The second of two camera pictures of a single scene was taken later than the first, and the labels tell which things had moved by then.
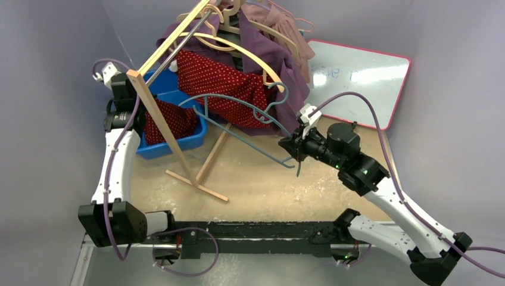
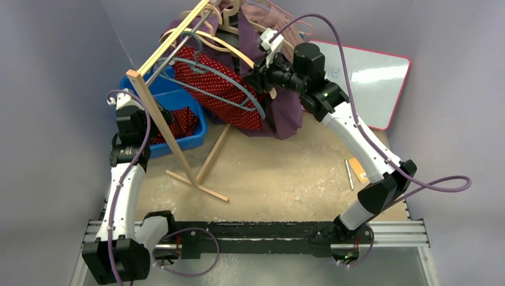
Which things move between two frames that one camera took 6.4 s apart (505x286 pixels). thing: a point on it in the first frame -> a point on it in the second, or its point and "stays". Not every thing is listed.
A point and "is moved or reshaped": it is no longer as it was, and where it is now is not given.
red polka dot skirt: x=214 y=86 is moved or reshaped
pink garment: x=270 y=16 stays
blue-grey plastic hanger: x=263 y=111 -> x=195 y=62
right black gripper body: x=298 y=144 -> x=258 y=77
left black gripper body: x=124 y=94 -> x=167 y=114
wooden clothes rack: x=133 y=74 stays
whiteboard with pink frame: x=336 y=70 stays
